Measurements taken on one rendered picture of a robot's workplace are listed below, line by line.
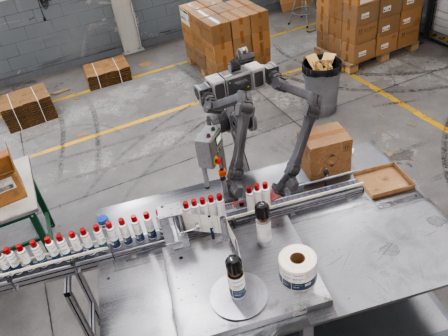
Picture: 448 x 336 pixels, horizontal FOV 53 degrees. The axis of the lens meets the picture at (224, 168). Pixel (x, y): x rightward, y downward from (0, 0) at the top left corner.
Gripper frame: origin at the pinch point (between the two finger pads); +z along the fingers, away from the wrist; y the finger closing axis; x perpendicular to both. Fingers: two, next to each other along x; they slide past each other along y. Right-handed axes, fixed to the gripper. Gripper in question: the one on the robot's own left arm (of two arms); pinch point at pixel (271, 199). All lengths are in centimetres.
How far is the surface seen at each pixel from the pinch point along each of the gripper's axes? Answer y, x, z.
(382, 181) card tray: -1, 68, -40
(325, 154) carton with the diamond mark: -16.4, 27.0, -36.2
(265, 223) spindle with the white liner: 31.4, -18.7, -1.2
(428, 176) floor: -78, 196, -36
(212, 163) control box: 1, -51, -11
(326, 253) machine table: 43.8, 20.7, -1.6
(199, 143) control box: -2, -63, -18
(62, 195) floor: -191, -78, 175
